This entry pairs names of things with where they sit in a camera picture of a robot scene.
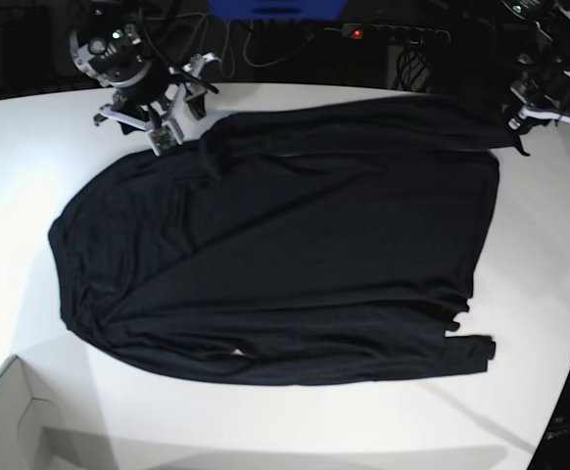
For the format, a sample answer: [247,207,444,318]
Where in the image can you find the white cardboard box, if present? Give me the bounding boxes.
[0,356,69,469]

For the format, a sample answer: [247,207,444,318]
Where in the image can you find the black cable bundle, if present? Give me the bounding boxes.
[387,41,436,92]

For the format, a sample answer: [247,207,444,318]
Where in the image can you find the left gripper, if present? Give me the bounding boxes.
[502,68,570,135]

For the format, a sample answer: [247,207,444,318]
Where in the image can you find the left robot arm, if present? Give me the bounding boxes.
[502,1,570,134]

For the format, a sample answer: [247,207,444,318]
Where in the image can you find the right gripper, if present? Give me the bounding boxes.
[93,53,220,156]

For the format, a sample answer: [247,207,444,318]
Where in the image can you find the grey cable loops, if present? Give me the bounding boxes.
[166,0,315,77]

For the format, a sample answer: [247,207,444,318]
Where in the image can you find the black t-shirt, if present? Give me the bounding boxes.
[48,95,521,386]

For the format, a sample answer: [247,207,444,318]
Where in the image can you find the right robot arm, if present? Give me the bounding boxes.
[69,1,220,156]

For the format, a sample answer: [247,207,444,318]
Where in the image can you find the black power strip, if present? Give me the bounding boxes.
[325,23,451,46]

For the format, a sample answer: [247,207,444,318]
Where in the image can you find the blue plastic bin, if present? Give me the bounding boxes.
[208,0,347,21]

